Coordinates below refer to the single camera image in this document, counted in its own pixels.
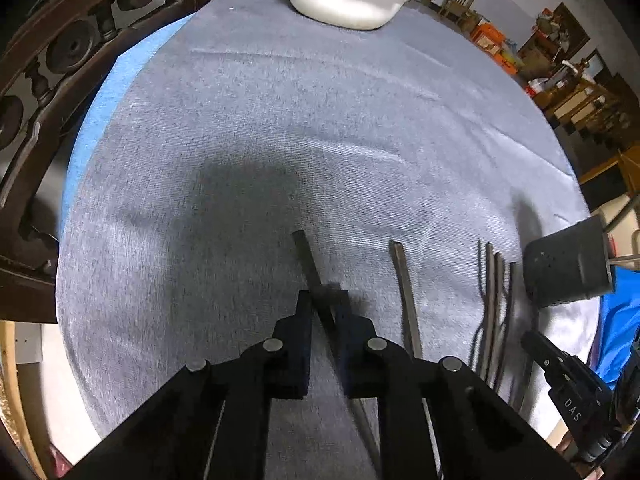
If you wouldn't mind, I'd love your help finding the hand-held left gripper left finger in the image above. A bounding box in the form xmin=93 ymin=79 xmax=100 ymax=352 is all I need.
xmin=60 ymin=290 xmax=313 ymax=480

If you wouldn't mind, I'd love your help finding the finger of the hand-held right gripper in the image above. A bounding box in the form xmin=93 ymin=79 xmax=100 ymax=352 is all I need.
xmin=521 ymin=331 xmax=608 ymax=441

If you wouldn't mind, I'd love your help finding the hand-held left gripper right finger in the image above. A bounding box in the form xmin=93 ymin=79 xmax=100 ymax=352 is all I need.
xmin=334 ymin=289 xmax=581 ymax=480

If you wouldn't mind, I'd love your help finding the dark metal utensil holder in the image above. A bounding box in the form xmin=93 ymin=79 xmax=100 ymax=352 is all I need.
xmin=523 ymin=216 xmax=615 ymax=308

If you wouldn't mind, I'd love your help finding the blue jacket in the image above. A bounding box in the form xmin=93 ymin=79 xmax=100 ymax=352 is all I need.
xmin=592 ymin=265 xmax=640 ymax=391

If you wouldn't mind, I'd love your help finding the grey tablecloth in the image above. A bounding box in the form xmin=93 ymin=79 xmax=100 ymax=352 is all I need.
xmin=56 ymin=0 xmax=601 ymax=480

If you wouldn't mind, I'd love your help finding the blue table cover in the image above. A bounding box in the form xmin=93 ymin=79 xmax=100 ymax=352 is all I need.
xmin=70 ymin=12 xmax=196 ymax=181

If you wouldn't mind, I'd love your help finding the orange box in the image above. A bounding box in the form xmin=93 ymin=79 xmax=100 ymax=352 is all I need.
xmin=471 ymin=22 xmax=506 ymax=56

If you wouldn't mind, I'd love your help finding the white wall socket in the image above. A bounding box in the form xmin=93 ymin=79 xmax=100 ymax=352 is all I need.
xmin=14 ymin=324 xmax=43 ymax=363

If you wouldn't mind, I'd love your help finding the light wooden frame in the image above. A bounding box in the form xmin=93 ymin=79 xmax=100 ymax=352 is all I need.
xmin=0 ymin=320 xmax=31 ymax=461

